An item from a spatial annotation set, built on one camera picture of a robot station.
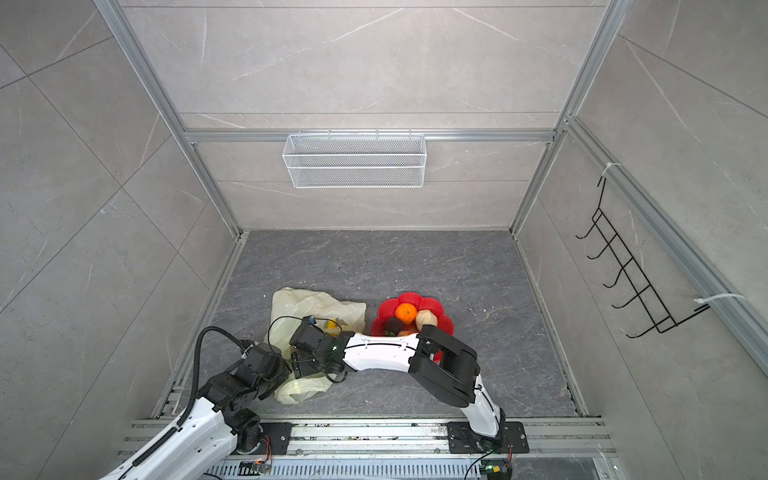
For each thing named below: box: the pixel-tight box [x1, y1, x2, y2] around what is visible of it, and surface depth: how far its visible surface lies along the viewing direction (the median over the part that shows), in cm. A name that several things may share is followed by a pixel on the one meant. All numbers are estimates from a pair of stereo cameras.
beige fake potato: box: [415, 309, 438, 332], surface depth 91 cm
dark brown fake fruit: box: [384, 316, 402, 337], surface depth 90 cm
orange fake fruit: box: [395, 302, 417, 325], surface depth 93 cm
